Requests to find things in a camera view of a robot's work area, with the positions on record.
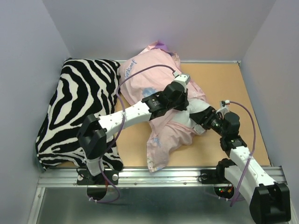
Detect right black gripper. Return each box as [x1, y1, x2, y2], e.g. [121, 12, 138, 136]
[187, 105, 227, 137]

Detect white pillow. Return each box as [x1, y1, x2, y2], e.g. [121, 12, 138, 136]
[171, 98, 210, 135]

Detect purple princess pillowcase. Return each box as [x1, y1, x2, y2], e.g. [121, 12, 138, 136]
[119, 41, 209, 173]

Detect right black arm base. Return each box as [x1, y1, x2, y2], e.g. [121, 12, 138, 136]
[197, 169, 235, 201]

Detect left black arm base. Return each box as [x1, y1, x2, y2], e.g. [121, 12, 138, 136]
[76, 168, 118, 201]

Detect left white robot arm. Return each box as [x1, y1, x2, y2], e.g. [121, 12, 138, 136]
[77, 81, 188, 184]

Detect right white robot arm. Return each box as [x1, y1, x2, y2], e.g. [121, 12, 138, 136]
[190, 106, 291, 224]

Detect zebra print pillow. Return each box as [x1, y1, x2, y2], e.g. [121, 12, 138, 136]
[35, 58, 120, 171]

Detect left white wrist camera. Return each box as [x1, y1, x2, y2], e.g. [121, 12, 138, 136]
[173, 71, 191, 92]

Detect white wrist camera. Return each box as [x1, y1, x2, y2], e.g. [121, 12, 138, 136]
[216, 100, 230, 116]
[173, 71, 191, 92]

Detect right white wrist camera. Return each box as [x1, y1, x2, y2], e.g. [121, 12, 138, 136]
[216, 100, 230, 116]

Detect aluminium mounting rail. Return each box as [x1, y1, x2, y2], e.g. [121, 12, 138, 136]
[25, 166, 299, 224]

